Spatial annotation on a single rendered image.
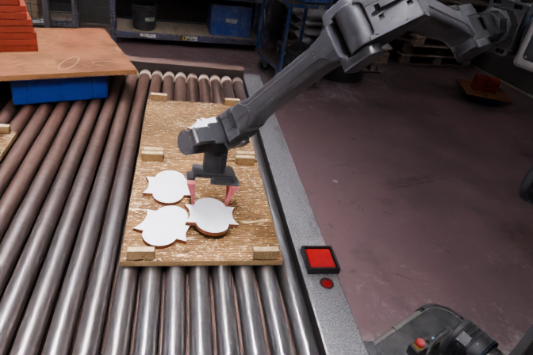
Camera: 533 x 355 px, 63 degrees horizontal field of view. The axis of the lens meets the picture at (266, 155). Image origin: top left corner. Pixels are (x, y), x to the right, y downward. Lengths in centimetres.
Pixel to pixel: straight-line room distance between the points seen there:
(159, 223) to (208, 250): 14
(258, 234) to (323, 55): 48
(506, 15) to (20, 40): 149
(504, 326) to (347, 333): 172
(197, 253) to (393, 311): 150
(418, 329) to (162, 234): 126
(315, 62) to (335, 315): 51
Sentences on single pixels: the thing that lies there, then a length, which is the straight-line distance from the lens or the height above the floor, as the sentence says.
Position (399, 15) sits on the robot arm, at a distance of 73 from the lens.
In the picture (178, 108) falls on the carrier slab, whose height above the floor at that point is 94.
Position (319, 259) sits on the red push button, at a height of 93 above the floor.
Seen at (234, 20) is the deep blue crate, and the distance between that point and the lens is 545.
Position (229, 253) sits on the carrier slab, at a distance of 100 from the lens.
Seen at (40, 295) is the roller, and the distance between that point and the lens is 96.
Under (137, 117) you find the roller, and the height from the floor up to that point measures 92.
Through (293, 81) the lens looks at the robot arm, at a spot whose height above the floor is 134.
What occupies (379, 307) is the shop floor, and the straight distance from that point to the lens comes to 233.
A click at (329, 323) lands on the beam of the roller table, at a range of 94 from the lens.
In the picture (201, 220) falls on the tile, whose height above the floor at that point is 96.
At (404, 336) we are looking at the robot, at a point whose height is 24.
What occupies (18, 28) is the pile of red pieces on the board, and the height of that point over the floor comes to 112.
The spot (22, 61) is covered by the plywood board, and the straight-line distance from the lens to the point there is 169.
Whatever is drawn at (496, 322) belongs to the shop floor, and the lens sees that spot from 258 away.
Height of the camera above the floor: 162
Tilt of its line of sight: 30 degrees down
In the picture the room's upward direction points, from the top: 10 degrees clockwise
